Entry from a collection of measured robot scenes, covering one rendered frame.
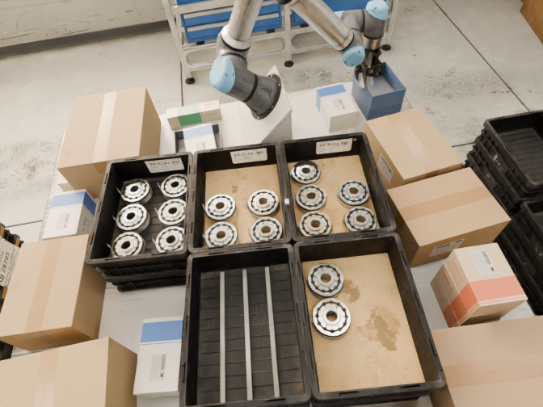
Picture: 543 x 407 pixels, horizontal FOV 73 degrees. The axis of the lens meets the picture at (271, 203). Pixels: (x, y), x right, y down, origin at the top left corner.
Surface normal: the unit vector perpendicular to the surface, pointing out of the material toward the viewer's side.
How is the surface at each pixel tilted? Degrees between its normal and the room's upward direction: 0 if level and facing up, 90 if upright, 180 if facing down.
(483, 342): 0
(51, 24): 90
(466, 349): 0
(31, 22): 90
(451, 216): 0
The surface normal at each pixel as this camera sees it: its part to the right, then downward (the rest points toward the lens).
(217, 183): -0.07, -0.57
